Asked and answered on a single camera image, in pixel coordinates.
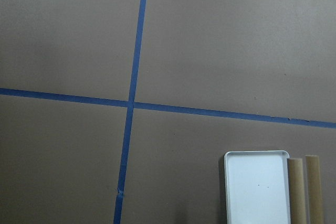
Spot white rectangular tray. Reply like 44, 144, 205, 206
224, 151, 290, 224

